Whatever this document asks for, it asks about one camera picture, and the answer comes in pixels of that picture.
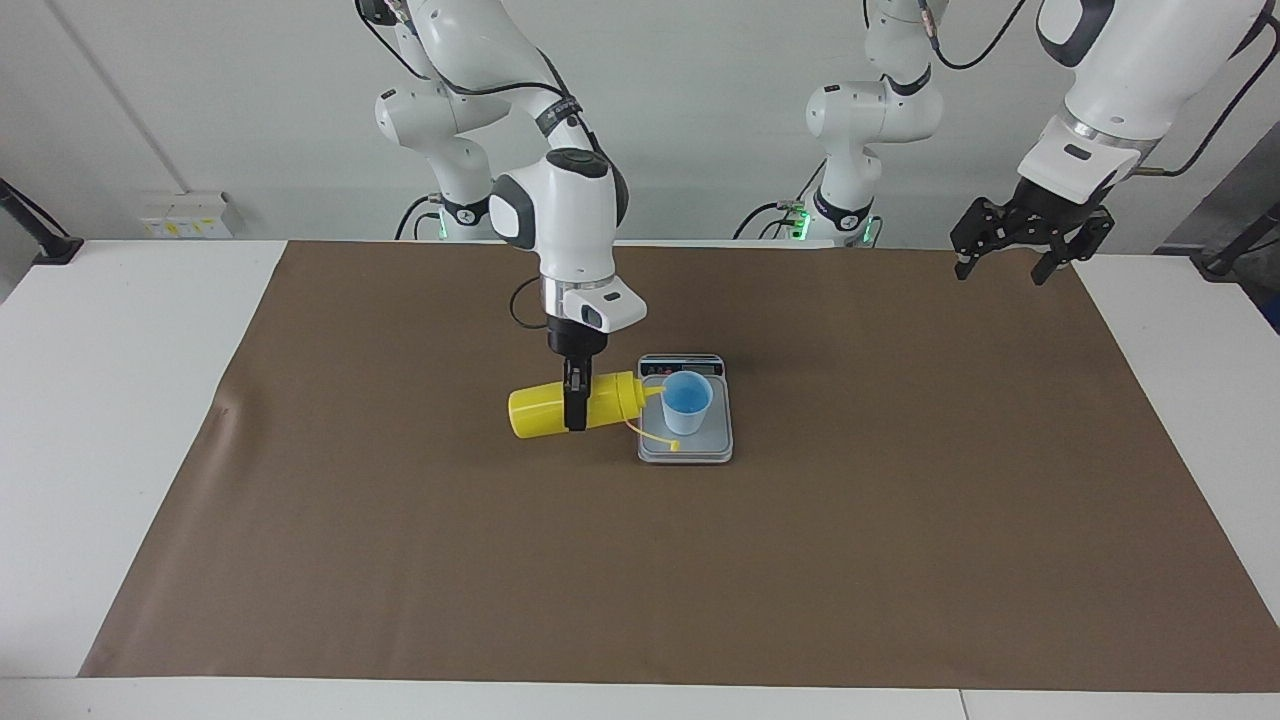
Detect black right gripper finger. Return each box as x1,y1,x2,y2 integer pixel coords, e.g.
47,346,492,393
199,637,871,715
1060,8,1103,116
562,360,594,432

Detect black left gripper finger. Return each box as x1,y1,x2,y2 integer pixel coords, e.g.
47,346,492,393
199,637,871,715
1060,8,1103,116
949,198,1014,280
1031,207,1115,288

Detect yellow squeeze bottle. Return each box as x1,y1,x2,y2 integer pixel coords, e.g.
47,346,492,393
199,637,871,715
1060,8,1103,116
507,370,684,452

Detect light blue plastic cup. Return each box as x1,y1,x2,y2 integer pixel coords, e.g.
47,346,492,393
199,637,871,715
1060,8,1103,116
660,371,715,437

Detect silver digital kitchen scale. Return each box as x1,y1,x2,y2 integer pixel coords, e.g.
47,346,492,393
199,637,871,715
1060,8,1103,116
637,353,735,466

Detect black clamp stand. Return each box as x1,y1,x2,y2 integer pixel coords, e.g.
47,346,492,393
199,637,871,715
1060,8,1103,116
0,178,85,266
1188,198,1280,280

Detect brown paper table mat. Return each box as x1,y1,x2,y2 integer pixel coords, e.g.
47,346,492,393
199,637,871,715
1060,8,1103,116
78,240,1280,694

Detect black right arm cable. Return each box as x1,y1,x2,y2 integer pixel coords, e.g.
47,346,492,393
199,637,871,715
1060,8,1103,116
355,0,613,332

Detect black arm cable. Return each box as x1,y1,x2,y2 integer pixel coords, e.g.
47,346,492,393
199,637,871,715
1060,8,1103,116
355,0,613,332
918,0,1280,181

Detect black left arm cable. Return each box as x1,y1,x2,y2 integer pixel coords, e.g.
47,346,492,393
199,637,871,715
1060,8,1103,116
918,0,1280,181

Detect black base cable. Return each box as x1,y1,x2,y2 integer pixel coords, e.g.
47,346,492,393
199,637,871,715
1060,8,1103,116
394,192,447,242
732,160,831,242

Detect white wall outlet box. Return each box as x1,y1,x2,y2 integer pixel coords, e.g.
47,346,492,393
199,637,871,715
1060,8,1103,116
140,190,247,240

